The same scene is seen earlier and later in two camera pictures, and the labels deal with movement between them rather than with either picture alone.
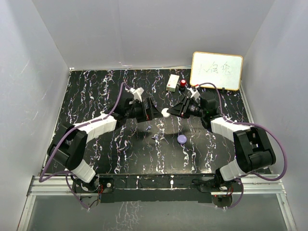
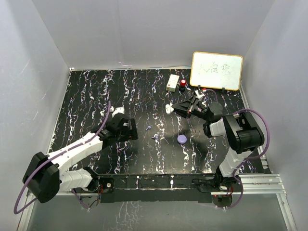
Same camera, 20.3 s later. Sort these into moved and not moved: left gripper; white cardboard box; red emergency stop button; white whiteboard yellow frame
Moved: left gripper
Not moved: white cardboard box; white whiteboard yellow frame; red emergency stop button
